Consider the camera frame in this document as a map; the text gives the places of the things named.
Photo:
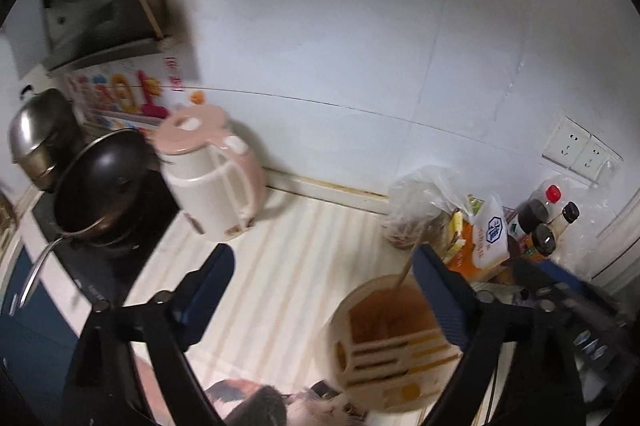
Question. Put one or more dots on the clear plastic bag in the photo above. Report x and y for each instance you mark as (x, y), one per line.
(419, 198)

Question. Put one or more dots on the black wok pan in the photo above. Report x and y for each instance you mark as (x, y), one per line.
(100, 186)

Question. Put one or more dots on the beige utensil holder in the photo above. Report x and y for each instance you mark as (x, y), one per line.
(383, 349)

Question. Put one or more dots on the light wooden chopstick gold band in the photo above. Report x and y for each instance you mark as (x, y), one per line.
(407, 266)

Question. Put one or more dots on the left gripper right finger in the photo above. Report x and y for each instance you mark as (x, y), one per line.
(451, 298)

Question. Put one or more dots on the stainless steel pot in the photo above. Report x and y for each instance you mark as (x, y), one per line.
(45, 137)

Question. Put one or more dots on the black induction cooktop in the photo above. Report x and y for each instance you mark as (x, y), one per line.
(106, 266)

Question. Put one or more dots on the black cap sauce bottle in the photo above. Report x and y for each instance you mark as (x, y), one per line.
(568, 215)

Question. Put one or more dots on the orange label sauce bottle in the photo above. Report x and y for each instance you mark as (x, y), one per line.
(539, 245)

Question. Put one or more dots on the pink white electric kettle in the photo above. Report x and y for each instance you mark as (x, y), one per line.
(214, 176)

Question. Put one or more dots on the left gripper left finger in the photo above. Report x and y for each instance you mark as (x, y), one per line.
(197, 296)

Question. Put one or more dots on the blue cabinet drawers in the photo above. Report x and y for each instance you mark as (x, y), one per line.
(37, 345)

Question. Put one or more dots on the large plastic bag right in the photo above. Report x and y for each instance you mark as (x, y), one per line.
(576, 249)

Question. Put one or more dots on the colourful wall sticker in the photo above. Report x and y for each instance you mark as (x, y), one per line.
(135, 92)

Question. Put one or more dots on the red cap soy sauce bottle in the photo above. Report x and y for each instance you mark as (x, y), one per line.
(538, 209)

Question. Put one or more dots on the striped cat print mat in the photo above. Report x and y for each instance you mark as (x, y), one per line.
(292, 269)

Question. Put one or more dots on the white wall socket panel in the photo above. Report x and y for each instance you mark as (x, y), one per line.
(574, 148)

